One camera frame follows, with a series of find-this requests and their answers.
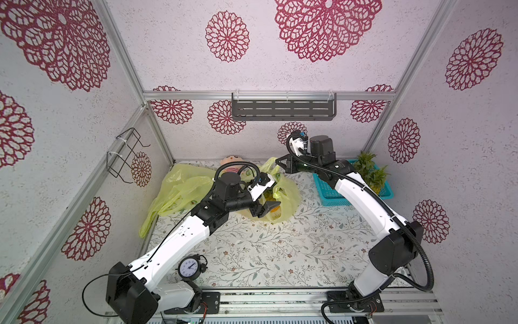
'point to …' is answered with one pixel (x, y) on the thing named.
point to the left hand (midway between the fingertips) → (273, 195)
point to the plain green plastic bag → (186, 186)
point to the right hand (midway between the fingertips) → (276, 158)
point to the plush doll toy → (228, 159)
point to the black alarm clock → (191, 267)
